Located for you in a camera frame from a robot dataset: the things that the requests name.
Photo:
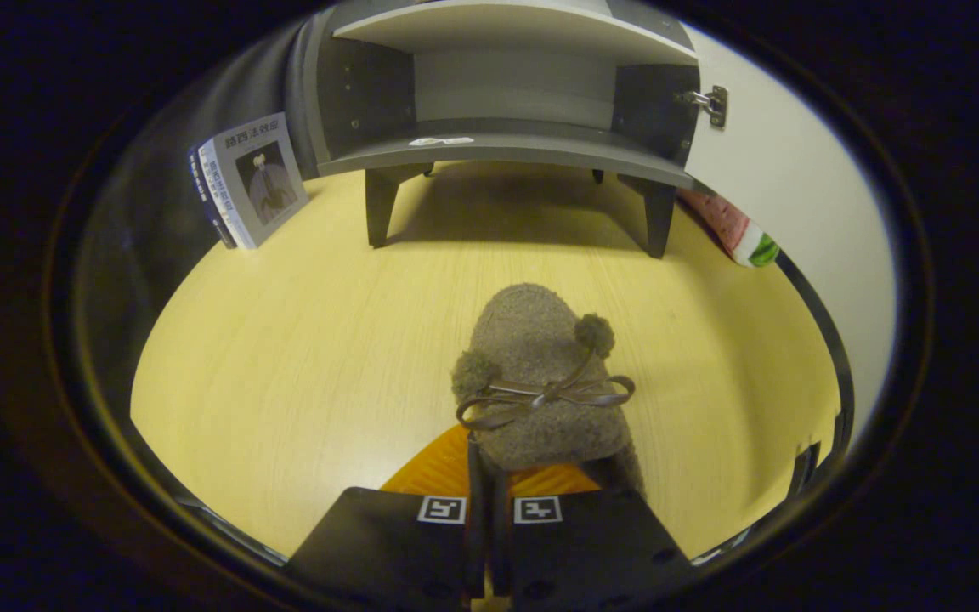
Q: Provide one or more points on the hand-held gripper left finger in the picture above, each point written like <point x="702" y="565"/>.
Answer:
<point x="387" y="544"/>

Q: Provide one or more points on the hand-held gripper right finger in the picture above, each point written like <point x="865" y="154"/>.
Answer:
<point x="591" y="544"/>

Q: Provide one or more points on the brown fuzzy pom-pom shoe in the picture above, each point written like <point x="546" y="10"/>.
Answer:
<point x="532" y="331"/>

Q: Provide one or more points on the grey shoe cabinet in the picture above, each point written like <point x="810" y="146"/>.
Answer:
<point x="506" y="140"/>

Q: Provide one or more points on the metal door hinge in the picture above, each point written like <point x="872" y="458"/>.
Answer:
<point x="710" y="104"/>

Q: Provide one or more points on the watermelon print plush toy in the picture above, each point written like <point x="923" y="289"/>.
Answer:
<point x="736" y="234"/>

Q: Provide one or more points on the white portrait cover book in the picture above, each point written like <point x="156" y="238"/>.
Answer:
<point x="264" y="183"/>

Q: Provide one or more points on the dark blue book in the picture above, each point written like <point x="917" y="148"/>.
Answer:
<point x="205" y="195"/>

